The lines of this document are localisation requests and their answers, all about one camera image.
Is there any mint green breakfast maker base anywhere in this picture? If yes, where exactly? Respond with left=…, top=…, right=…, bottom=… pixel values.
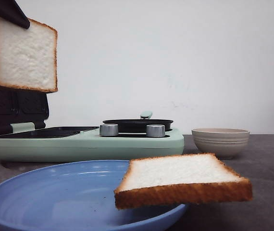
left=0, top=127, right=184, bottom=163

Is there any left silver control knob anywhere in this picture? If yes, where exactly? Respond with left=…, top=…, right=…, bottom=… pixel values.
left=99, top=124, right=119, bottom=137

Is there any cream ribbed bowl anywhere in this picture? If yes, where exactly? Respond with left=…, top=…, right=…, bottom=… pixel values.
left=192, top=128, right=250, bottom=159

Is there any white bread slice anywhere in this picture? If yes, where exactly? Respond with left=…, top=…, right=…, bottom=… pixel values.
left=0, top=17, right=58, bottom=93
left=114, top=153, right=253, bottom=209

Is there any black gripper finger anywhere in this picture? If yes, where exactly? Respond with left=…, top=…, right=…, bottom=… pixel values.
left=0, top=0, right=30, bottom=29

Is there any mint breakfast maker lid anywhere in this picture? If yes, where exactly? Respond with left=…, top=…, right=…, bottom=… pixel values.
left=0, top=87, right=49, bottom=135

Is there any blue round plate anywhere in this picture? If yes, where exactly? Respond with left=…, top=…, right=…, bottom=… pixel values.
left=0, top=160, right=187, bottom=231

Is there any black frying pan green handle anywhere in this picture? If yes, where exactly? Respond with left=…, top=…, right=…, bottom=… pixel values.
left=103, top=111, right=174, bottom=133

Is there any silver control knob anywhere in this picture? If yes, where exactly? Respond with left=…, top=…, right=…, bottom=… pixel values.
left=146, top=125, right=165, bottom=138
left=99, top=124, right=119, bottom=137

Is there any right silver control knob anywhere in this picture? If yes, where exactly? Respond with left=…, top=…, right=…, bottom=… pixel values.
left=146, top=125, right=165, bottom=138

